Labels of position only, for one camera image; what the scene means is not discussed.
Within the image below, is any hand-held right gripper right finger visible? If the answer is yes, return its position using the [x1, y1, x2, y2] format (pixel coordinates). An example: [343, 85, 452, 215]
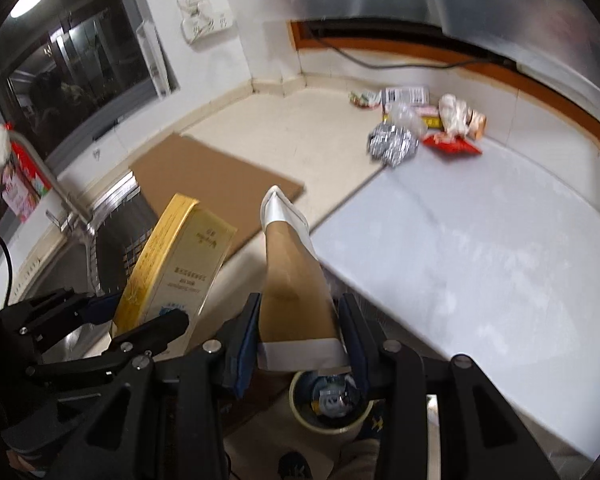
[341, 292, 563, 480]

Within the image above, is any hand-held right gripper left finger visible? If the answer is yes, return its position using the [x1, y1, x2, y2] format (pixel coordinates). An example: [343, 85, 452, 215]
[55, 292, 262, 480]

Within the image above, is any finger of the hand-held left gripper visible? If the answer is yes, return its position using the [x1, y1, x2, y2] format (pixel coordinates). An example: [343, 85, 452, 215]
[27, 308, 190, 388]
[0, 287, 123, 346]

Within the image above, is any yellow and white carton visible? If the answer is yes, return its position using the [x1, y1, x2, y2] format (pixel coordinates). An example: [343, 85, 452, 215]
[111, 193, 238, 356]

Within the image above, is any brown and white paper box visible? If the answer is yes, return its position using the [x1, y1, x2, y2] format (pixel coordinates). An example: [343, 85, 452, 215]
[257, 185, 353, 372]

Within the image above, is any round trash bin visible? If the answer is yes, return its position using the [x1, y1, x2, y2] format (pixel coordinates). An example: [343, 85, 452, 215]
[288, 369, 376, 433]

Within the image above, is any white paper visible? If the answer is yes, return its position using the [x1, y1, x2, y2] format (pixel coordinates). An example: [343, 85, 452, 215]
[437, 94, 473, 136]

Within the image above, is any brown base cabinet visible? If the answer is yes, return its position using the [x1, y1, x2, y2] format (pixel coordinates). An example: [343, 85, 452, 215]
[220, 375, 291, 436]

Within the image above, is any grey printed bag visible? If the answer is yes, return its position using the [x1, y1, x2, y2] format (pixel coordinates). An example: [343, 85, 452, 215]
[312, 377, 358, 416]

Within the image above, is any stainless steel sink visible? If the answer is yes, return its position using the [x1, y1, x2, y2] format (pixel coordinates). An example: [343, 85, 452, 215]
[10, 170, 146, 361]

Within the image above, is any person's right shoe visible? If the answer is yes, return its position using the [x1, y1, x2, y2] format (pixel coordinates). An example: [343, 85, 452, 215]
[359, 402, 387, 443]

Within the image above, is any person's light trouser leg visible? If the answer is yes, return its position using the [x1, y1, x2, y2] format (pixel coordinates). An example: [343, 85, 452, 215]
[330, 437, 381, 480]

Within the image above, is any steel faucet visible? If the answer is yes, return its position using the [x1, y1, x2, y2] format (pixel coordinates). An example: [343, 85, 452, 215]
[7, 130, 98, 236]

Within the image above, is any red and pink package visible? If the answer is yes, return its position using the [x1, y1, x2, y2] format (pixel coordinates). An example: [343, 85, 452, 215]
[1, 137, 52, 224]

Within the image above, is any brown cardboard sheet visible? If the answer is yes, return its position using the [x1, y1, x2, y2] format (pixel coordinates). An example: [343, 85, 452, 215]
[128, 132, 306, 256]

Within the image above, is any crumpled silver foil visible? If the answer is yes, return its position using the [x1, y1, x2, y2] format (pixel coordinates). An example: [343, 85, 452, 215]
[367, 122, 418, 167]

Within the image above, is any red packet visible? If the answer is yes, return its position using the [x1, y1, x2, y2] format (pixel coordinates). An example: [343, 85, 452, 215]
[422, 132, 482, 158]

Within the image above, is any clear plastic wrap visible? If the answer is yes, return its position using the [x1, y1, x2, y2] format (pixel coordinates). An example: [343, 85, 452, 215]
[385, 101, 428, 137]

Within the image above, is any dark window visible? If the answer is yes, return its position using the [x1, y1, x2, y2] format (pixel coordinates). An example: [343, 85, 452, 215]
[0, 0, 176, 171]

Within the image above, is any green white wrapper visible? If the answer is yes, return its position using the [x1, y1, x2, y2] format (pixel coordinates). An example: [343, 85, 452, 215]
[349, 91, 383, 110]

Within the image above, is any orange snack packet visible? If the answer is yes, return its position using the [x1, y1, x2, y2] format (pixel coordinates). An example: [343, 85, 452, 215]
[467, 109, 487, 141]

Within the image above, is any small white box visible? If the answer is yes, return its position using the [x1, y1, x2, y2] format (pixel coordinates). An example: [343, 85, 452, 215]
[380, 86, 430, 107]

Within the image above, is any white power strip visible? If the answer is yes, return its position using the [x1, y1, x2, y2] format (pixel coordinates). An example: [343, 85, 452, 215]
[181, 10, 234, 45]

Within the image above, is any black cable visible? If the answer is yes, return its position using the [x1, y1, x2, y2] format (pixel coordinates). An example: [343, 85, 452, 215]
[307, 25, 516, 68]

